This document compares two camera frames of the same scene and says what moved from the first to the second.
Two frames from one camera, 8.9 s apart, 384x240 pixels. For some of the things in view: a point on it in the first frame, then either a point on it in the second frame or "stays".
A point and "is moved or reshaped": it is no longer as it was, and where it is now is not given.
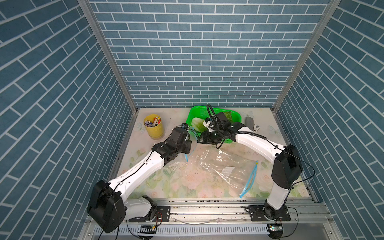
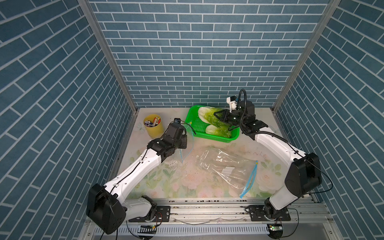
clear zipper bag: [235, 173] stays
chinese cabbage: [228, 115] is moved or reshaped
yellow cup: [153, 123] stays
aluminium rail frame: [224, 220] stays
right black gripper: [205, 138] to [226, 114]
